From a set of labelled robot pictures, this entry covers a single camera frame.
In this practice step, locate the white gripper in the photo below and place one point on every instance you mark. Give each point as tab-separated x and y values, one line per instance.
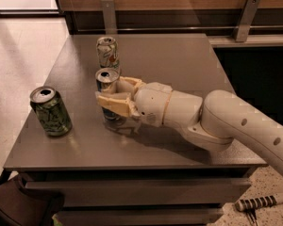
151	103

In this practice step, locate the Red Bull can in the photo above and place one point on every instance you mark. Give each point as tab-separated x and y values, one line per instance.
106	83

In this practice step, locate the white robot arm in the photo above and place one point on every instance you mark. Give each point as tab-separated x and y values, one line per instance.
211	123

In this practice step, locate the white 7up can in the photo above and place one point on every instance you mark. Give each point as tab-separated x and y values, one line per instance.
107	51

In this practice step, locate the green soda can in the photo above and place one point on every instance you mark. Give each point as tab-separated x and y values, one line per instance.
50	110

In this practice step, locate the upper grey drawer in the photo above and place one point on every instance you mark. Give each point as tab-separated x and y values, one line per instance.
146	192

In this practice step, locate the grey drawer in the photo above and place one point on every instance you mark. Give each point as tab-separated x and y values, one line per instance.
146	192
151	217

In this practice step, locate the lower grey drawer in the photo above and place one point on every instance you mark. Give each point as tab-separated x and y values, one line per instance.
151	217

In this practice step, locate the brown bag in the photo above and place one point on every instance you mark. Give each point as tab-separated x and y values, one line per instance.
20	206

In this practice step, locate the white power strip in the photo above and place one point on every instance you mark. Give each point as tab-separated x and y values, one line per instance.
259	202

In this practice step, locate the left metal bracket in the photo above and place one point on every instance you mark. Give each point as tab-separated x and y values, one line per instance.
109	16

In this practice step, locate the metal bracket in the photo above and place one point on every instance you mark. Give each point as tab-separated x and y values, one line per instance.
109	16
248	13

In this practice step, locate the right metal bracket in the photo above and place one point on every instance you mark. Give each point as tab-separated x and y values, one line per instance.
248	13

